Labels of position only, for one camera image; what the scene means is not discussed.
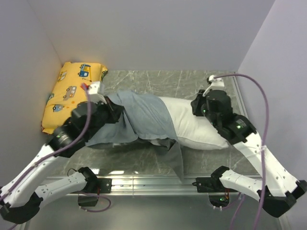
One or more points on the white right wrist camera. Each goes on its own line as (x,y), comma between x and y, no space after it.
(215,83)

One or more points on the aluminium mounting rail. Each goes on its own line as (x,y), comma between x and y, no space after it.
(147,203)

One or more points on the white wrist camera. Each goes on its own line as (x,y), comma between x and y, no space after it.
(95,92)
(215,83)

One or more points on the grey striped pillowcase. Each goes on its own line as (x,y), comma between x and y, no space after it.
(145,119)

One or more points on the white pillow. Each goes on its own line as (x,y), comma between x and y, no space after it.
(195,132)

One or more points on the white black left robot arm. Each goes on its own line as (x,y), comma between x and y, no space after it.
(25,195)

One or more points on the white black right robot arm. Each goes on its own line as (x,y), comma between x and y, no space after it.
(280,189)

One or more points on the yellow car-print pillow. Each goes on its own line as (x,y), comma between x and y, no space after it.
(68,92)

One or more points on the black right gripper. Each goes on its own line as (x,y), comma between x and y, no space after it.
(196,102)

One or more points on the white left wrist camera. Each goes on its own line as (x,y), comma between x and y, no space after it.
(95,92)

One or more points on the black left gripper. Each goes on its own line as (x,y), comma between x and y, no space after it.
(114,109)

